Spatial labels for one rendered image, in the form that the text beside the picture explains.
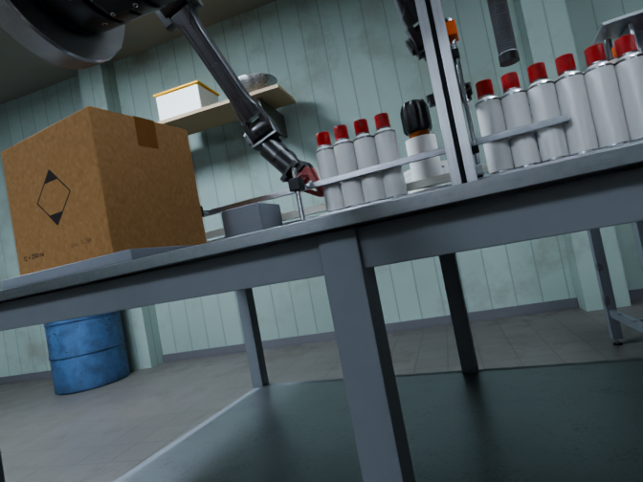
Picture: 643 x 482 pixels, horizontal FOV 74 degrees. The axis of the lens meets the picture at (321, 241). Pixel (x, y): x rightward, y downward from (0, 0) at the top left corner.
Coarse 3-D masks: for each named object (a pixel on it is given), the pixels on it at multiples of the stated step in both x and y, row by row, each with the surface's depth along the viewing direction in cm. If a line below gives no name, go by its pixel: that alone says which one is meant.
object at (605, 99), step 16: (592, 48) 83; (592, 64) 84; (608, 64) 82; (592, 80) 83; (608, 80) 82; (592, 96) 84; (608, 96) 82; (592, 112) 85; (608, 112) 82; (624, 112) 82; (608, 128) 82; (624, 128) 81; (608, 144) 82
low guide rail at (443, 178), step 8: (440, 176) 100; (448, 176) 99; (408, 184) 103; (416, 184) 102; (424, 184) 101; (432, 184) 101; (304, 208) 114; (312, 208) 113; (320, 208) 112; (288, 216) 115; (296, 216) 115; (208, 232) 126; (216, 232) 125; (224, 232) 124
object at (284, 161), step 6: (282, 150) 110; (276, 156) 110; (282, 156) 109; (288, 156) 109; (294, 156) 110; (276, 162) 110; (282, 162) 109; (288, 162) 109; (294, 162) 105; (282, 168) 109; (288, 168) 106; (282, 174) 107; (288, 174) 108; (282, 180) 107
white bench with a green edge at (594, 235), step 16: (640, 224) 179; (592, 240) 238; (640, 240) 179; (592, 256) 242; (640, 256) 181; (608, 272) 236; (608, 288) 236; (608, 304) 236; (608, 320) 238; (624, 320) 217; (640, 320) 204
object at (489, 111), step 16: (480, 80) 91; (480, 96) 92; (496, 96) 91; (480, 112) 91; (496, 112) 90; (480, 128) 92; (496, 128) 90; (496, 144) 90; (496, 160) 90; (512, 160) 90
